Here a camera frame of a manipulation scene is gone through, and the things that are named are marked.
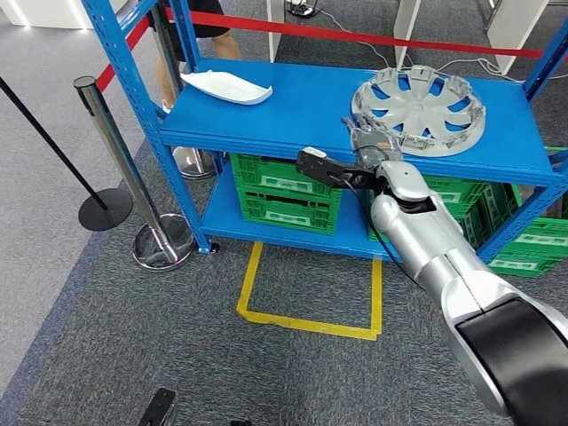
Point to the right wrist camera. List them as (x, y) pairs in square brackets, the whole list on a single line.
[(319, 167)]

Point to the chrome stanchion post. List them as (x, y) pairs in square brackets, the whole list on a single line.
[(195, 161), (164, 247)]

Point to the power strip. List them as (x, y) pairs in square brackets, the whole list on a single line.
[(302, 7)]

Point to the white table leg panel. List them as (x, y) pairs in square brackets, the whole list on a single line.
[(275, 29), (514, 29), (406, 29)]

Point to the yellow floor tape square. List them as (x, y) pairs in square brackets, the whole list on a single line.
[(311, 326)]

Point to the white low plinth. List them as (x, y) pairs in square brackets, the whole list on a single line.
[(53, 13)]

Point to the steel table frame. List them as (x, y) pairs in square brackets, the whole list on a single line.
[(492, 12)]

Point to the silver wheel hubcap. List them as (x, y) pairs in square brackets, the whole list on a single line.
[(422, 112)]

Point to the white curved plastic part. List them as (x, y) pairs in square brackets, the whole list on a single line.
[(226, 88)]

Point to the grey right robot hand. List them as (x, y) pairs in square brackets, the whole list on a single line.
[(375, 147)]

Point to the person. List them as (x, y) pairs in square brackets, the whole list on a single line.
[(226, 46)]

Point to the blue metal shelf rack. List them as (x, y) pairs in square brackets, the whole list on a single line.
[(302, 112)]

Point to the red barrier belt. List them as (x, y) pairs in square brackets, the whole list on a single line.
[(354, 36), (124, 53)]

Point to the black stanchion post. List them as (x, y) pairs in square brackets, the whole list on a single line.
[(106, 209)]

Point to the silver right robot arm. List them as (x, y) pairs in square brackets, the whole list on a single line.
[(443, 247)]

